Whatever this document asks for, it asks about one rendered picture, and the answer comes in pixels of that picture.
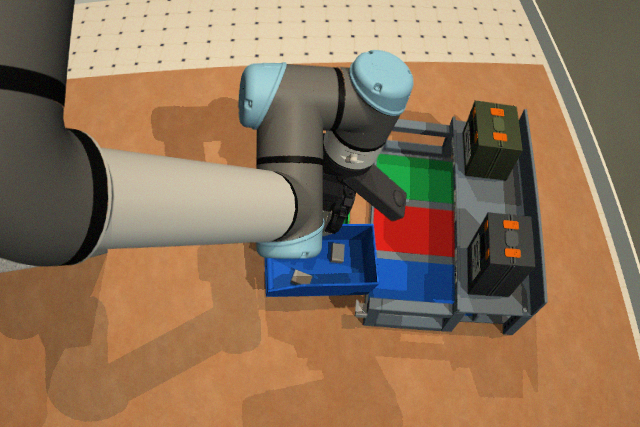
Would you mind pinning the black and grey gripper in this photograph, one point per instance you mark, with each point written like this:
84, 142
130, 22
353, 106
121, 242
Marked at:
338, 198

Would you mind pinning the blue bin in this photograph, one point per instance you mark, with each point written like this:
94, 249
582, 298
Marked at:
329, 279

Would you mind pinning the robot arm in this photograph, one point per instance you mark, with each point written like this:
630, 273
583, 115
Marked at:
52, 212

